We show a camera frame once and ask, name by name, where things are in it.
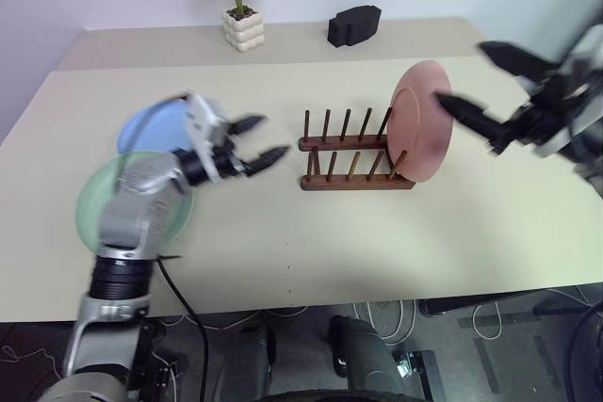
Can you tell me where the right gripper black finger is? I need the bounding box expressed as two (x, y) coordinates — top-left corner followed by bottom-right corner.
(477, 40), (560, 82)
(432, 92), (509, 147)

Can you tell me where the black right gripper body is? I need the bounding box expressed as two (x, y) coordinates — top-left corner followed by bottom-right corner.
(486, 65), (591, 156)

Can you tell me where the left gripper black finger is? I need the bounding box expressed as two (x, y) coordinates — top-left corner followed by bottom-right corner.
(244, 145), (292, 180)
(231, 114), (269, 136)

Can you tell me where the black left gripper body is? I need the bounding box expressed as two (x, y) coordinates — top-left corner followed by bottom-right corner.
(212, 121), (252, 181)

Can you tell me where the pink plate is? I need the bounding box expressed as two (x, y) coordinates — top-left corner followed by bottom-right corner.
(385, 59), (455, 184)

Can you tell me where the wooden dish rack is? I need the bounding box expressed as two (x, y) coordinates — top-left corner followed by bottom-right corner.
(297, 106), (416, 193)

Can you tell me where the blue plate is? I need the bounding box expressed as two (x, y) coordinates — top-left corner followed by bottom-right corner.
(116, 100), (199, 155)

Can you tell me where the white bubbly plant pot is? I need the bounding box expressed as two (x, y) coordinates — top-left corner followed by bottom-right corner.
(220, 5), (266, 53)

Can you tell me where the green plate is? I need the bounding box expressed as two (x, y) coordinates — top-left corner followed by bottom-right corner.
(74, 150), (196, 253)

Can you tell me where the black foam block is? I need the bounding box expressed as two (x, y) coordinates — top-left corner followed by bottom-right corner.
(326, 4), (383, 51)

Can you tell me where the black robot waist housing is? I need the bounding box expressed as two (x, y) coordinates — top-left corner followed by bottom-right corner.
(125, 320), (184, 399)

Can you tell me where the dark grey rounded shape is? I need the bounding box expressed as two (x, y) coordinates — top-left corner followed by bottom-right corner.
(327, 314), (407, 394)

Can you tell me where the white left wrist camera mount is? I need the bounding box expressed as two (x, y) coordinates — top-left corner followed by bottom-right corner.
(181, 92), (233, 183)

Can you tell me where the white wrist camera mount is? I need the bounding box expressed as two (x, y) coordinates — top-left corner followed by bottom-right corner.
(558, 39), (600, 88)
(181, 92), (233, 183)

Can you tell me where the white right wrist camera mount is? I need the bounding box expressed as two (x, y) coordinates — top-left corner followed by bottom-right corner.
(558, 39), (600, 88)

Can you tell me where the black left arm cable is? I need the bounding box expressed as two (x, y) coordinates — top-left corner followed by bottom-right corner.
(156, 254), (210, 402)

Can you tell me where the black table frame bar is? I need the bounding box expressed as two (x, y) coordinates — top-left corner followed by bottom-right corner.
(418, 285), (603, 319)

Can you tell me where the white floor cable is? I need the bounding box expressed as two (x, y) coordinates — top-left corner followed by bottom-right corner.
(352, 299), (421, 343)
(470, 301), (504, 342)

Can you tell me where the black bracket with caster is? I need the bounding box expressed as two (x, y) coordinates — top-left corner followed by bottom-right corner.
(392, 349), (448, 402)

